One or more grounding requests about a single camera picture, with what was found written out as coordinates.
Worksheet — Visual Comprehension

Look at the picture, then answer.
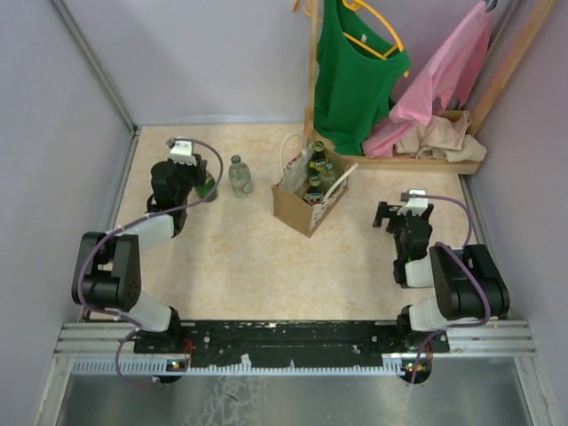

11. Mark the green glass bottle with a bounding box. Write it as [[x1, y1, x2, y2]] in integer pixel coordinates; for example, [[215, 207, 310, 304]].
[[194, 171, 217, 202]]

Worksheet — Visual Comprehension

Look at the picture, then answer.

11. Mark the clear glass bottle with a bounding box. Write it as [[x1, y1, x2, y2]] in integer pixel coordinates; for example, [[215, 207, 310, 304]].
[[229, 155, 253, 198]]

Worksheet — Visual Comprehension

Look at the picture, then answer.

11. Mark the green bottle dark label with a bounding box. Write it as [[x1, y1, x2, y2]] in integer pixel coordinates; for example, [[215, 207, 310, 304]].
[[303, 176, 323, 206]]

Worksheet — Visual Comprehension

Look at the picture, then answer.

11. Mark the green bottle yellow label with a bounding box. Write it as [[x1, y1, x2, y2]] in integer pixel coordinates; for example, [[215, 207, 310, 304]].
[[308, 141, 327, 175]]

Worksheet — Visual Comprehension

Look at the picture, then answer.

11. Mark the clear bottle green cap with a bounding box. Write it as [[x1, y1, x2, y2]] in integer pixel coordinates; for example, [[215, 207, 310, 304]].
[[319, 162, 338, 193]]

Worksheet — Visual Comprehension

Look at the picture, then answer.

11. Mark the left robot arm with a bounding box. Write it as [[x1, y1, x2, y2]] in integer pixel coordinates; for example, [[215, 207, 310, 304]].
[[71, 154, 209, 352]]

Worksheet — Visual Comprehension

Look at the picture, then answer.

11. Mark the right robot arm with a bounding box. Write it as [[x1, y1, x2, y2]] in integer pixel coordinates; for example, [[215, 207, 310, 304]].
[[373, 200, 510, 351]]

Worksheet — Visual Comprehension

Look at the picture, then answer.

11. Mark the wooden clothes rack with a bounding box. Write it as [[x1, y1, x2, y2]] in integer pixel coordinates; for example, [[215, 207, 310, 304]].
[[303, 0, 559, 176]]

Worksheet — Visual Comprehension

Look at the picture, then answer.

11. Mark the beige cloth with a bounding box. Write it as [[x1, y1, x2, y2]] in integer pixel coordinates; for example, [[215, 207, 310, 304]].
[[395, 111, 487, 162]]

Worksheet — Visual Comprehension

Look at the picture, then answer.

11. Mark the pink shirt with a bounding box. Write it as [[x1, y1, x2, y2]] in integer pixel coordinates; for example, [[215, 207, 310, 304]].
[[362, 1, 493, 158]]

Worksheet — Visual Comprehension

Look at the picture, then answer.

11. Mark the green tank top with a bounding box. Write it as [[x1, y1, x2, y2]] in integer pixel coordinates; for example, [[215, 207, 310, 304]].
[[314, 1, 411, 156]]

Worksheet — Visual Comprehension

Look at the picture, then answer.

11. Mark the yellow hanger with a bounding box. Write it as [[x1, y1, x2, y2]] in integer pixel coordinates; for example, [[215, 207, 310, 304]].
[[337, 1, 411, 77]]

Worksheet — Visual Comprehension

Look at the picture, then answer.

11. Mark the orange hanger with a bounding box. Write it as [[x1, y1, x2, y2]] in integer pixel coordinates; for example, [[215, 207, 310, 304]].
[[292, 0, 312, 15]]

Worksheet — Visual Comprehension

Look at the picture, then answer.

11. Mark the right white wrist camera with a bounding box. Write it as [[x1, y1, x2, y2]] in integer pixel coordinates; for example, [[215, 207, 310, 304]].
[[398, 189, 429, 216]]

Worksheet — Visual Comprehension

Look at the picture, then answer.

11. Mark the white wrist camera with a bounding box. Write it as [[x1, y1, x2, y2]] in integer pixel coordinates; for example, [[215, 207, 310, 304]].
[[398, 189, 429, 216], [167, 138, 196, 166]]

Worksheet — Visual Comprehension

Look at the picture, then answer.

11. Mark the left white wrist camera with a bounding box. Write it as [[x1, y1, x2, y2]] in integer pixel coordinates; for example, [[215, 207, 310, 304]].
[[167, 138, 196, 166]]

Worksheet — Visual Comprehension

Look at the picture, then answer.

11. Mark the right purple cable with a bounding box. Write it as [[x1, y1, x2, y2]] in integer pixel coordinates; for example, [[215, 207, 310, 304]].
[[407, 193, 493, 386]]

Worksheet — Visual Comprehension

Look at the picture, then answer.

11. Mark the purple cable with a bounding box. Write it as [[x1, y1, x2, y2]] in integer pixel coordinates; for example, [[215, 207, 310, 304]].
[[77, 137, 223, 390], [407, 193, 493, 386]]

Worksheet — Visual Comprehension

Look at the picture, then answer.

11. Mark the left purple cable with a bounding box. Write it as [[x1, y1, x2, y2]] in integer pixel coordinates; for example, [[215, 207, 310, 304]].
[[77, 137, 223, 390]]

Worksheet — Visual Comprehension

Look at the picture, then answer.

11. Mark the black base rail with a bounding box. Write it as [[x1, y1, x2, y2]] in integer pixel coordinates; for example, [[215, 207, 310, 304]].
[[134, 319, 428, 368]]

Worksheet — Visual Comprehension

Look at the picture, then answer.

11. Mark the aluminium frame rail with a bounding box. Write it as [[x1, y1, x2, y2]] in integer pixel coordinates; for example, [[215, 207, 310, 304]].
[[55, 319, 538, 377]]

